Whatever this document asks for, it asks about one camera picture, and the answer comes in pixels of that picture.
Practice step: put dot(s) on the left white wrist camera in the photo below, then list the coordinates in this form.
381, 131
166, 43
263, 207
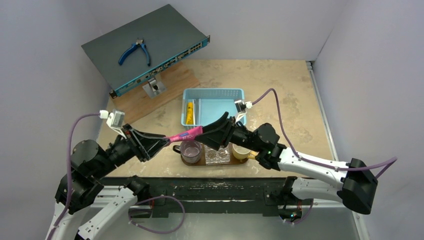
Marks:
115, 119

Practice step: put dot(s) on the clear glass toothbrush holder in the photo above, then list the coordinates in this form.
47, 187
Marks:
217, 157

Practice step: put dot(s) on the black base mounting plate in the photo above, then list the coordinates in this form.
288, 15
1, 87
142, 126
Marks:
267, 196

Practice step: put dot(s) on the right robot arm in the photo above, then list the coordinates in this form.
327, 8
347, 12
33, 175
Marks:
350, 183

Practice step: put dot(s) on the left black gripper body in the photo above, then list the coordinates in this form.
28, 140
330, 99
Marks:
133, 140

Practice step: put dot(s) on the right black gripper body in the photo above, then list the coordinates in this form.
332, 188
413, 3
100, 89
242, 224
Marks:
228, 129

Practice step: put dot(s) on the wooden base board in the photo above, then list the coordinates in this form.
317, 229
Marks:
137, 104

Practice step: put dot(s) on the purple translucent cup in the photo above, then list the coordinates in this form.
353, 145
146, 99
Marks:
189, 150

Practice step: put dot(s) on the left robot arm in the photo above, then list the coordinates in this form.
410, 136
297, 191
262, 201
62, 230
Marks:
87, 164

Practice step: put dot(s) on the light blue plastic basket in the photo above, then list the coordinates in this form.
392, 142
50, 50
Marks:
214, 102

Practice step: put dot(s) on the grey network switch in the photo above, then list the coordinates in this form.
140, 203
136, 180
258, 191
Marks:
144, 47

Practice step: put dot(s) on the dark wooden oval tray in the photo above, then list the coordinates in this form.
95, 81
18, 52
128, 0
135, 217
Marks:
201, 162

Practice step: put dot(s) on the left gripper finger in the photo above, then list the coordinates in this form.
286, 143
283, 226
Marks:
151, 147
144, 136

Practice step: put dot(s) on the metal stand bracket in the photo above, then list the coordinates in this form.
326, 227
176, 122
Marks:
154, 86

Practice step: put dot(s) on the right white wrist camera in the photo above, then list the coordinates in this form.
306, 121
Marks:
241, 108

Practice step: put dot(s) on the yellow mug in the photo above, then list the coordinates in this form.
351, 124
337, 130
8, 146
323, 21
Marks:
242, 153

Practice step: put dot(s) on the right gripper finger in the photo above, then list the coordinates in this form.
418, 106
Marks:
220, 126
213, 140

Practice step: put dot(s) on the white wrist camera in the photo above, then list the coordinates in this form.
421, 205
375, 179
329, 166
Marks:
241, 108
115, 119

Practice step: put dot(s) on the yellow toothpaste tube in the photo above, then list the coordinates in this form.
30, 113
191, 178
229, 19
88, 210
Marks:
190, 119

